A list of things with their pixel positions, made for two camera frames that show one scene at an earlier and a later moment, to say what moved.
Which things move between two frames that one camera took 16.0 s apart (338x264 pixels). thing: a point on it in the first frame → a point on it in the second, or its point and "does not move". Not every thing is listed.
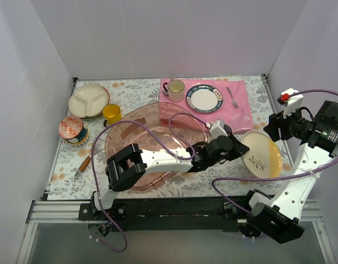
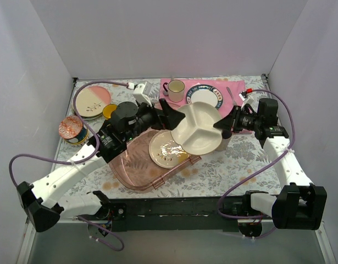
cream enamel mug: x=176 y=89 does not move
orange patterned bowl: x=70 y=127 does not move
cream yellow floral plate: x=264 y=158 → x=165 y=152
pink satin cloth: x=233 y=109 does not move
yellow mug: x=112 y=114 does not move
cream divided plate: x=88 y=100 → x=196 y=133
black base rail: x=169 y=213 does not move
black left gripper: x=235 y=144 → x=160 y=115
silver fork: x=234 y=104 does not move
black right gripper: x=275 y=126 → x=235 y=120
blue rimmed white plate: x=204 y=99 does not move
